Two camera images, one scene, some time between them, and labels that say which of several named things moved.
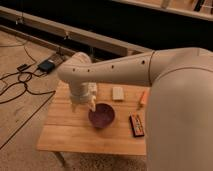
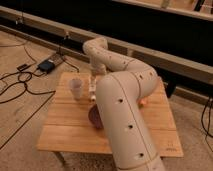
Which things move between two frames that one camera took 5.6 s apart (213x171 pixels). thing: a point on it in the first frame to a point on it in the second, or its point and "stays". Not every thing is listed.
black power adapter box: (46, 66) stays
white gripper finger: (73, 107) to (91, 88)
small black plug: (22, 67) stays
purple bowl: (103, 115) stays
